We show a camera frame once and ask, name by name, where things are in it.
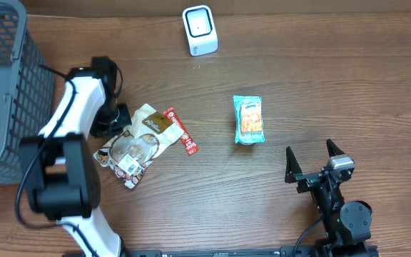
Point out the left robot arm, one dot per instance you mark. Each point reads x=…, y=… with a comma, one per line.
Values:
x=61, y=186

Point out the grey plastic mesh basket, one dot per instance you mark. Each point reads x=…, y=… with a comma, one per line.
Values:
x=26, y=90

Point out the orange Kleenex tissue pack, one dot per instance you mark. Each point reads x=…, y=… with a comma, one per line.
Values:
x=251, y=118

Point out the teal orange soup packet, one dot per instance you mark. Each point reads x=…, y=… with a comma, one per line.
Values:
x=256, y=137

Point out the white brown snack bag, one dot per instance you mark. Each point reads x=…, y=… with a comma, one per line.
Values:
x=131, y=152

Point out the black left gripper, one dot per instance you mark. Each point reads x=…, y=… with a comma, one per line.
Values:
x=110, y=127

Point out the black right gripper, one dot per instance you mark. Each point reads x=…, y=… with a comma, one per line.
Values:
x=315, y=178

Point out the white barcode scanner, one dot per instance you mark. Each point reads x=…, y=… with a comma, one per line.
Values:
x=200, y=30

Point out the green white cup container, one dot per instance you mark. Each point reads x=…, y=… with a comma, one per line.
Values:
x=246, y=143

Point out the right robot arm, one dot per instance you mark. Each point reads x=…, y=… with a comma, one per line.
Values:
x=347, y=224

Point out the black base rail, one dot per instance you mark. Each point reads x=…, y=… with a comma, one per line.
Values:
x=212, y=253

